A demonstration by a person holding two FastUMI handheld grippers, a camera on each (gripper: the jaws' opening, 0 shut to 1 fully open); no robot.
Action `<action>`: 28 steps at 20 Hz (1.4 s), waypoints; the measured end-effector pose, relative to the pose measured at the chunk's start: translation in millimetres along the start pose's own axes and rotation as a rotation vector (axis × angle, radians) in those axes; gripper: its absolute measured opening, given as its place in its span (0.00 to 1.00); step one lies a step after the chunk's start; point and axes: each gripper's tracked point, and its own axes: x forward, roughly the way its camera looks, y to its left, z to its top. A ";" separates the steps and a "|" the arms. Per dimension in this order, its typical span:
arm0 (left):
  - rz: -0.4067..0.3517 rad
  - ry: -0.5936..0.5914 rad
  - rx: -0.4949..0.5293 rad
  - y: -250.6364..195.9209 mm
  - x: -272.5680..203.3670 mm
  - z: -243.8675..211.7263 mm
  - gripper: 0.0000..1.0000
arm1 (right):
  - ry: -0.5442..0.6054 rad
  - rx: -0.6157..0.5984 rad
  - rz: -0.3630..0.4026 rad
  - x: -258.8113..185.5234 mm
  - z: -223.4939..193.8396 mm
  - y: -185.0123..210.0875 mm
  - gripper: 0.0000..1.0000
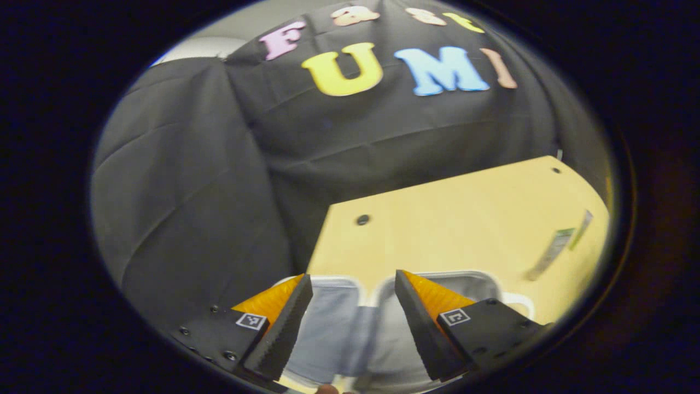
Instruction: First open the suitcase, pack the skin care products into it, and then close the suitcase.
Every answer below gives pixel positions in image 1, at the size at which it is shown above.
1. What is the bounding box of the slim light green tube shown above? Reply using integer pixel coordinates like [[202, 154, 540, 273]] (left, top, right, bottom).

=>
[[569, 210, 594, 252]]

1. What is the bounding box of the black backdrop cloth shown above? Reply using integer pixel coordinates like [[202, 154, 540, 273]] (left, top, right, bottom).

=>
[[90, 0, 613, 334]]

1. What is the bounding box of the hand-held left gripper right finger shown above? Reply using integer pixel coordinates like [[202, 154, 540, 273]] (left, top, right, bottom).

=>
[[394, 269, 554, 383]]

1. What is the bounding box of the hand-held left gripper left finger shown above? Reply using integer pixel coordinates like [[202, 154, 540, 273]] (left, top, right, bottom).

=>
[[168, 273, 314, 392]]

